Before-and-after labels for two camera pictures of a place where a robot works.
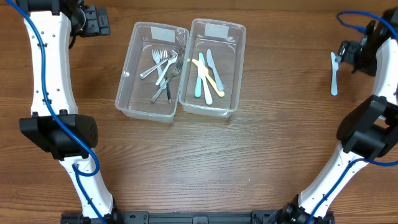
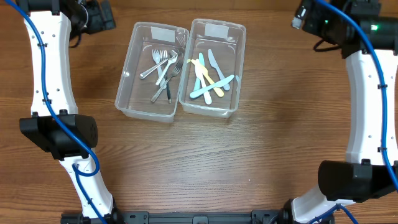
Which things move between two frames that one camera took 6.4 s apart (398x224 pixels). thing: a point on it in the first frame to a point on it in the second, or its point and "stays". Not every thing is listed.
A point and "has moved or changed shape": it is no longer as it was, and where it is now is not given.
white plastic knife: [334, 60] to [199, 73]
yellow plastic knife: [219, 92] stays
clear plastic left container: [152, 74] stays
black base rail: [176, 217] stays
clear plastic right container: [212, 76] stays
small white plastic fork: [157, 59] stays
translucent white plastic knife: [211, 64] has moved or changed shape
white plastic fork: [163, 84] to [163, 57]
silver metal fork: [173, 53] stays
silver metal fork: [175, 71] stays
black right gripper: [344, 50] to [311, 21]
